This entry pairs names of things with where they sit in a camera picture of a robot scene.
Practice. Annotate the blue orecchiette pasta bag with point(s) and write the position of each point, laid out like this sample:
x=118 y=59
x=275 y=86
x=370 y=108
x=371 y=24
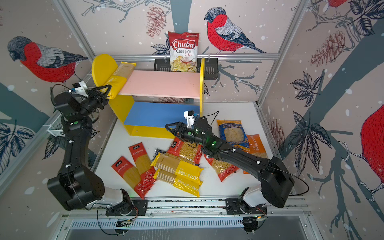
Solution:
x=233 y=132

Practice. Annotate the red fusilli bag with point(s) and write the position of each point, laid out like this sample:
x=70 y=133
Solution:
x=190 y=153
x=222 y=169

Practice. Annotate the black wall basket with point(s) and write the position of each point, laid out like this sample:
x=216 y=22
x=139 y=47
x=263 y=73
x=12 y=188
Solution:
x=211 y=67

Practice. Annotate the dark blue spaghetti pack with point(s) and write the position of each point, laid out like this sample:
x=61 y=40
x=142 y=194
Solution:
x=157 y=152

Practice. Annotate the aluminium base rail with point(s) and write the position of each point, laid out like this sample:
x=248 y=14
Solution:
x=193 y=213

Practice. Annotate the Chuba cassava chips bag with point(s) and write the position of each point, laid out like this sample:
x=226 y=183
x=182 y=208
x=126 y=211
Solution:
x=183 y=51

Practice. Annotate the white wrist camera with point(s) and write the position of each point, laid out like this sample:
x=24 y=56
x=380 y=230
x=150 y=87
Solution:
x=81 y=88
x=190 y=116

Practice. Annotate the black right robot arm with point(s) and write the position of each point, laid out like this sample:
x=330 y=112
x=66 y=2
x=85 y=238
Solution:
x=276 y=181

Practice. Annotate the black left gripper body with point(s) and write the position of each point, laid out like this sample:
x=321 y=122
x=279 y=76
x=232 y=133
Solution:
x=90 y=106

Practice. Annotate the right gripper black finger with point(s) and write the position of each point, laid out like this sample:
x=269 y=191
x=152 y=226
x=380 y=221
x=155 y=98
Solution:
x=180 y=125
x=175 y=132

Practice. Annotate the red fusilli bag right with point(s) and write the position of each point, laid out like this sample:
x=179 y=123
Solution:
x=222 y=169

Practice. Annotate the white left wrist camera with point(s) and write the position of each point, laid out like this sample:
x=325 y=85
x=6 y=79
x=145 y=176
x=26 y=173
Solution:
x=81 y=88

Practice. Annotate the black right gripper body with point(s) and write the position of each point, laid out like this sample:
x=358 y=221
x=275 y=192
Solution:
x=190 y=134

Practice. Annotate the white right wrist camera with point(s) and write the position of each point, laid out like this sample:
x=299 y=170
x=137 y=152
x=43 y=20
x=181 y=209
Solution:
x=190 y=116

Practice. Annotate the white wire wall basket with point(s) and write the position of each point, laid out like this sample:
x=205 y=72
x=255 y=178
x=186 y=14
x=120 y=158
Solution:
x=56 y=129

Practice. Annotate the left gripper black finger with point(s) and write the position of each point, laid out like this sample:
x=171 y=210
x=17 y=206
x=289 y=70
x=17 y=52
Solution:
x=104 y=89
x=102 y=101

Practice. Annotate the yellow spaghetti pack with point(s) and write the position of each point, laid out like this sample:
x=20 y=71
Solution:
x=178 y=182
x=176 y=166
x=119 y=78

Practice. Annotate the red spaghetti pack inner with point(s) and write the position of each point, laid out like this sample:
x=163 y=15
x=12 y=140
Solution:
x=143 y=163

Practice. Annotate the orange pasta bag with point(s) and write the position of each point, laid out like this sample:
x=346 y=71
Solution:
x=256 y=146

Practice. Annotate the red spaghetti pack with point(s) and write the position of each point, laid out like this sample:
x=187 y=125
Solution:
x=143 y=163
x=132 y=177

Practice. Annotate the yellow wooden shelf unit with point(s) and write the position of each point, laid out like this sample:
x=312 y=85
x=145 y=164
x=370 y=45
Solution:
x=150 y=99

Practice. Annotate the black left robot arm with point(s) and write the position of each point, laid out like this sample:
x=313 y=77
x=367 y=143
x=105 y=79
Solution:
x=75 y=185

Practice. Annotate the red spaghetti pack outer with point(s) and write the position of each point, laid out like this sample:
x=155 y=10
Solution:
x=132 y=177

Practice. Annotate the red fusilli bag left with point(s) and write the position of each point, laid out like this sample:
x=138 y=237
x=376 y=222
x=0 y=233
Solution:
x=190 y=153

